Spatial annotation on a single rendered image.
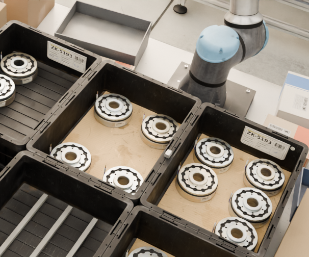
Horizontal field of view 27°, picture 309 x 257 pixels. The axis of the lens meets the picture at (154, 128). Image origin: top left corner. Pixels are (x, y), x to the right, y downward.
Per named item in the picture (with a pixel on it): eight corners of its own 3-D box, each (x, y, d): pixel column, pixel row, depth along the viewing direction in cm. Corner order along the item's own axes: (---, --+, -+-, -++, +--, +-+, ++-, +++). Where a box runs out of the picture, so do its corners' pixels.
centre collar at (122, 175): (120, 171, 157) (120, 169, 157) (136, 180, 156) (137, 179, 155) (108, 183, 154) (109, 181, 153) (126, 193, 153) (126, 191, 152)
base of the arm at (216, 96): (185, 74, 204) (192, 49, 198) (230, 91, 202) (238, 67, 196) (170, 101, 193) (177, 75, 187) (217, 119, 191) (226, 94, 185)
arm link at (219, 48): (181, 67, 190) (191, 30, 181) (209, 52, 198) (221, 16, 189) (211, 89, 185) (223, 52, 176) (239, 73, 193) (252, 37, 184)
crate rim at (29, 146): (104, 64, 177) (104, 57, 176) (202, 106, 171) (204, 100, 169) (22, 154, 150) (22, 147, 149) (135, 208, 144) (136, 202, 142)
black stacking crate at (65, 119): (101, 90, 184) (104, 59, 176) (194, 131, 178) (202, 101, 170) (23, 180, 157) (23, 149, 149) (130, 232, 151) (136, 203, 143)
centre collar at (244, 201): (244, 193, 158) (245, 191, 158) (263, 200, 157) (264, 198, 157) (240, 207, 155) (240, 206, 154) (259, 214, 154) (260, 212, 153)
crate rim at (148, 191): (202, 106, 171) (204, 100, 169) (307, 152, 165) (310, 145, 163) (135, 208, 144) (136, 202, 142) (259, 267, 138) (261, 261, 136)
